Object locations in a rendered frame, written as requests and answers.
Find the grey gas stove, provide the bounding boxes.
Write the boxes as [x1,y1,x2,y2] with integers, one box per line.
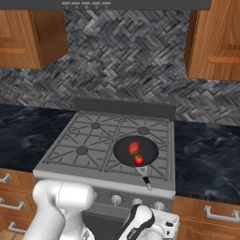
[32,97,177,240]

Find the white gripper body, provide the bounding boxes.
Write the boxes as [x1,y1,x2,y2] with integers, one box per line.
[155,230,179,240]

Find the wooden drawer front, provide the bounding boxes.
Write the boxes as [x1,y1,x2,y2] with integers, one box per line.
[0,212,32,234]
[0,168,38,201]
[0,187,39,221]
[172,195,240,233]

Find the dark oven door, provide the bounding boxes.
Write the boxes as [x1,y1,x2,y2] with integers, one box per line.
[82,203,136,240]

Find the grey range hood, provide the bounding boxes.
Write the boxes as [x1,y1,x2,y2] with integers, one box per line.
[0,0,213,11]

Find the wooden wall cupboard door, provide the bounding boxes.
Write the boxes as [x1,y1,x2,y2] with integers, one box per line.
[188,8,240,83]
[0,8,43,70]

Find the wooden wall cupboard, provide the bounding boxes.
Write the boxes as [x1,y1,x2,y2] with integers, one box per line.
[0,8,69,70]
[183,8,240,83]

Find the silver drawer handle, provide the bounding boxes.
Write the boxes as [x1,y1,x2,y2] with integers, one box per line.
[7,221,28,235]
[0,197,27,211]
[203,204,240,223]
[0,172,13,184]

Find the black frying pan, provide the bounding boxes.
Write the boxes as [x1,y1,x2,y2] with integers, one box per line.
[112,134,160,192]

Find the red tomato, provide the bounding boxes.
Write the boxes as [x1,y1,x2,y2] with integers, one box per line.
[132,154,145,167]

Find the white stove knob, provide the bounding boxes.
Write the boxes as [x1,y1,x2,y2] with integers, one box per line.
[111,194,123,206]
[154,201,166,212]
[131,197,143,207]

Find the red onion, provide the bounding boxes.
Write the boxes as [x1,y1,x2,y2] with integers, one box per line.
[127,141,143,157]

